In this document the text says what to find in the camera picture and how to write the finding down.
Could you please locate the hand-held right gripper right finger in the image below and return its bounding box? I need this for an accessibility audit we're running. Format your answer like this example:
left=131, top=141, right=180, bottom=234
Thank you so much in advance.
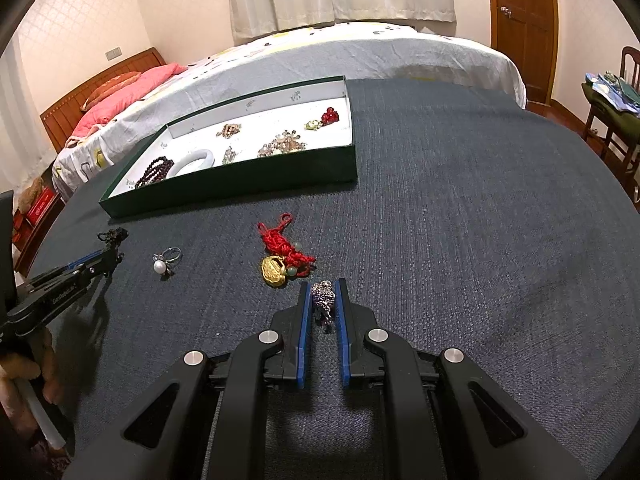
left=336, top=277, right=588, bottom=480

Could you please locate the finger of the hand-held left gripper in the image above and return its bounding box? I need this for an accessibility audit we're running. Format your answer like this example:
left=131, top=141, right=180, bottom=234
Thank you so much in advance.
left=26, top=246, right=112, bottom=288
left=47, top=251, right=125, bottom=306

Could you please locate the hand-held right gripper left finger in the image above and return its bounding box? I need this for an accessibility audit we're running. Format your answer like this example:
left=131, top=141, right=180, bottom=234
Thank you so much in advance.
left=65, top=281, right=313, bottom=480

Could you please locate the dark silver marcasite brooch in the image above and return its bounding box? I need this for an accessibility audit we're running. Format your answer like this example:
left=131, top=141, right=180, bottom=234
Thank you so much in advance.
left=311, top=280, right=340, bottom=333

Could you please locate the black lace hair tie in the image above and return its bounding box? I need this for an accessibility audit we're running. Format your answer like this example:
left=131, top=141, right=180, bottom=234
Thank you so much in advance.
left=96, top=228, right=128, bottom=248

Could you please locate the dark red bead bracelet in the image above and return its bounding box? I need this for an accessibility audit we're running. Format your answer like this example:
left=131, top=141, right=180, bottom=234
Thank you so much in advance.
left=134, top=156, right=173, bottom=190

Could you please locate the green shallow box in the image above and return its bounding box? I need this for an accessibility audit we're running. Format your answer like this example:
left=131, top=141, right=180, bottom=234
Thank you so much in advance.
left=98, top=76, right=359, bottom=219

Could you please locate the white jade bangle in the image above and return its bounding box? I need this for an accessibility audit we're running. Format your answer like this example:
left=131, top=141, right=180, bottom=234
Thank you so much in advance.
left=166, top=149, right=216, bottom=178

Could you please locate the pearl flower brooch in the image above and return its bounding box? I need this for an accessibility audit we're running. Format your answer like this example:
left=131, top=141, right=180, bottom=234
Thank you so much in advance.
left=257, top=130, right=307, bottom=157

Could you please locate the person's left hand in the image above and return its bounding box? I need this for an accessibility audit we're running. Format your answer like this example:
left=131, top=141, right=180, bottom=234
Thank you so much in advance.
left=0, top=329, right=66, bottom=456

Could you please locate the red gift box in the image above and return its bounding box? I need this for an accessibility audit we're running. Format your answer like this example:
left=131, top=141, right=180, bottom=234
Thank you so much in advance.
left=25, top=187, right=61, bottom=226

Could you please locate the red knot gold pendant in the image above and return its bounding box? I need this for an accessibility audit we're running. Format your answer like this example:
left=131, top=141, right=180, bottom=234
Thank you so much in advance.
left=257, top=213, right=317, bottom=290

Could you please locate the dark grey tablecloth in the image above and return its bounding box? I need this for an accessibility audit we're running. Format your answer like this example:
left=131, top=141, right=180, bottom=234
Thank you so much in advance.
left=25, top=77, right=640, bottom=480

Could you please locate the white side curtain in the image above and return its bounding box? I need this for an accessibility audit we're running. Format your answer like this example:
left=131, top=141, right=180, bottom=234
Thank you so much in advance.
left=0, top=45, right=56, bottom=201

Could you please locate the wooden headboard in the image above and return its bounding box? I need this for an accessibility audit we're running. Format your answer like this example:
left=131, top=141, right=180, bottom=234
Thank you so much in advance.
left=40, top=47, right=167, bottom=151

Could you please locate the orange pillow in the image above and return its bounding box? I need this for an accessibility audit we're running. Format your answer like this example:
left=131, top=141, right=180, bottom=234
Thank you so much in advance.
left=80, top=71, right=143, bottom=111

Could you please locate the pink pillow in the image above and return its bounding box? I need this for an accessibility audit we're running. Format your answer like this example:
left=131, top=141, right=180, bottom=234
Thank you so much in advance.
left=70, top=63, right=188, bottom=141

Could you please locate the bed with patterned sheet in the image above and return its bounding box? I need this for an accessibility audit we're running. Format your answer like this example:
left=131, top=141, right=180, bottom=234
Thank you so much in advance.
left=52, top=20, right=528, bottom=201

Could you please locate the wooden door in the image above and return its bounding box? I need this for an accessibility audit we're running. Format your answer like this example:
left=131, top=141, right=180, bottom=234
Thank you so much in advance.
left=485, top=0, right=558, bottom=106

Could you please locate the pile of clothes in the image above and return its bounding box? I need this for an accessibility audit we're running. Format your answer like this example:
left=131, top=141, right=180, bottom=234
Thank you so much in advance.
left=581, top=71, right=640, bottom=133

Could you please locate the wooden chair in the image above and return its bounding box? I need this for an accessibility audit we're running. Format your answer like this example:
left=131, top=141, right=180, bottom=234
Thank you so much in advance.
left=582, top=46, right=640, bottom=171

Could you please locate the pearl ring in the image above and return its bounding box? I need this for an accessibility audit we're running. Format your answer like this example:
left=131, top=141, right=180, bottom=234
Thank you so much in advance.
left=152, top=247, right=182, bottom=276

